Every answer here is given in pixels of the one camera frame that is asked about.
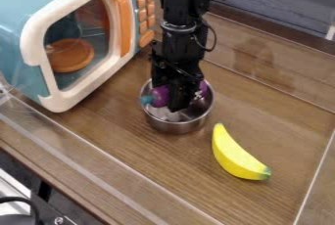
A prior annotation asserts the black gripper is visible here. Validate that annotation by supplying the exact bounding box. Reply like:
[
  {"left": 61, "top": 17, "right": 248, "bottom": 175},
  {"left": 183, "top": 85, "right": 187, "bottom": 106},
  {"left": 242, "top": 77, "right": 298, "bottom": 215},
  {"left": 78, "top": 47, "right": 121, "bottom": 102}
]
[{"left": 150, "top": 22, "right": 211, "bottom": 113}]

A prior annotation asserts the purple toy eggplant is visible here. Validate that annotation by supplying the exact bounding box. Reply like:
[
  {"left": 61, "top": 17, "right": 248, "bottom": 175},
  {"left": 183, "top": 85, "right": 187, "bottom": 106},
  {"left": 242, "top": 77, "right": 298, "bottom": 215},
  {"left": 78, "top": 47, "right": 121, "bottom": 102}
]
[{"left": 140, "top": 80, "right": 209, "bottom": 108}]

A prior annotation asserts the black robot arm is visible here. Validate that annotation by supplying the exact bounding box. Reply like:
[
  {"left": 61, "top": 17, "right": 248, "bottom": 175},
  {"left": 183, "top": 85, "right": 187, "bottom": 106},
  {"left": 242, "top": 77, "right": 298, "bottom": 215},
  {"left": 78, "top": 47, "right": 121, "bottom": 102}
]
[{"left": 150, "top": 0, "right": 212, "bottom": 113}]

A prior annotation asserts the small silver pot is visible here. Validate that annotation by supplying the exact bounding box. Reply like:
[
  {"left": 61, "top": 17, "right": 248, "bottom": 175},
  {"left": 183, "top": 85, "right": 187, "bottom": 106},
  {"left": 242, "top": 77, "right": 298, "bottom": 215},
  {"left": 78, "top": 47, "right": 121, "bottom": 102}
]
[{"left": 140, "top": 80, "right": 213, "bottom": 134}]

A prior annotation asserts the yellow toy banana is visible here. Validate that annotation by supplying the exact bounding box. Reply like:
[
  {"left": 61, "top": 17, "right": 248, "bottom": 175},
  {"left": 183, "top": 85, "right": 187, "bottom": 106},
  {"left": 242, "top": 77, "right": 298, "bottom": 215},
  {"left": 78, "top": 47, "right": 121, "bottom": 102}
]
[{"left": 212, "top": 123, "right": 272, "bottom": 181}]

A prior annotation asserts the orange microwave turntable plate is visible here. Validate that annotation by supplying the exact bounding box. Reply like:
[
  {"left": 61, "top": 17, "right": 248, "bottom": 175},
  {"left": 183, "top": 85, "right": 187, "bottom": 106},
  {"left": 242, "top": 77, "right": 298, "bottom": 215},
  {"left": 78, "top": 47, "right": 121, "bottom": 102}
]
[{"left": 45, "top": 38, "right": 94, "bottom": 72}]

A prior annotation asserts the blue white toy microwave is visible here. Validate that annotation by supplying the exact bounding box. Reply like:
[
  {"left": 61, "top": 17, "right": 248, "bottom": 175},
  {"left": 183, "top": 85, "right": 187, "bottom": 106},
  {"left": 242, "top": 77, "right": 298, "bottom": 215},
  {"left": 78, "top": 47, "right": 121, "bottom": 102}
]
[{"left": 0, "top": 0, "right": 156, "bottom": 113}]

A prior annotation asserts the black cable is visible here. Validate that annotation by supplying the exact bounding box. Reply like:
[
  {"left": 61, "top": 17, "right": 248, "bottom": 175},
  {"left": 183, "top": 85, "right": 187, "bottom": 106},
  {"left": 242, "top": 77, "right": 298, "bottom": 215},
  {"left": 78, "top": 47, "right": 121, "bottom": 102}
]
[{"left": 0, "top": 196, "right": 47, "bottom": 225}]

